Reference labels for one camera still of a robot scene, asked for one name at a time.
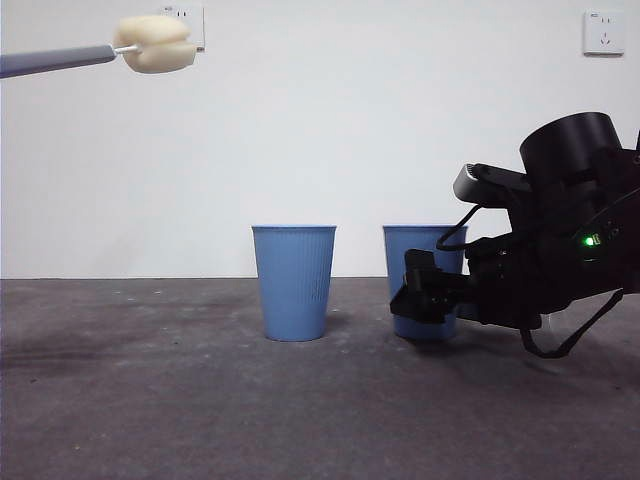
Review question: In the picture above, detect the blue ribbed plastic cup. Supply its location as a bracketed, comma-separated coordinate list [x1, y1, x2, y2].
[382, 224, 469, 343]
[251, 224, 338, 344]

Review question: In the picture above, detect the sponge cup brush grey handle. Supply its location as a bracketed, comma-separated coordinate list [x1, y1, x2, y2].
[0, 14, 199, 81]

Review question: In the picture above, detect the black camera cable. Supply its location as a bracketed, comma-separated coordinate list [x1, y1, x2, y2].
[435, 202, 507, 252]

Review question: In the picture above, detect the right wrist grey camera box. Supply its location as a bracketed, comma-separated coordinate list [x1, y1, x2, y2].
[452, 162, 534, 207]

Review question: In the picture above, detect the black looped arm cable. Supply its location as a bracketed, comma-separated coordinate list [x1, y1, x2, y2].
[518, 288, 625, 360]

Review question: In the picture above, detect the white wall socket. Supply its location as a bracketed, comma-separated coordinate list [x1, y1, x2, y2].
[582, 10, 627, 57]
[160, 4, 206, 53]

